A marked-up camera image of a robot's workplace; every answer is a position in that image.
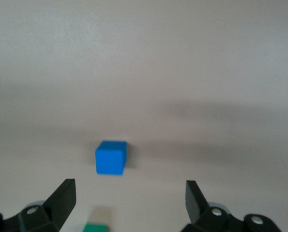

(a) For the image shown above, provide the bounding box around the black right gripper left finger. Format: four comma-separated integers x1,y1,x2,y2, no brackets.
0,178,76,232

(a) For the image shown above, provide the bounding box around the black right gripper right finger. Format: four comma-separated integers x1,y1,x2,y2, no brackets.
181,180,284,232

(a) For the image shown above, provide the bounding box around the blue cube block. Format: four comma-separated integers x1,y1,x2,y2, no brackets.
95,140,128,175

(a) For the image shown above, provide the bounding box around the green cube block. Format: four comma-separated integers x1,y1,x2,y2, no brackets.
82,223,108,232

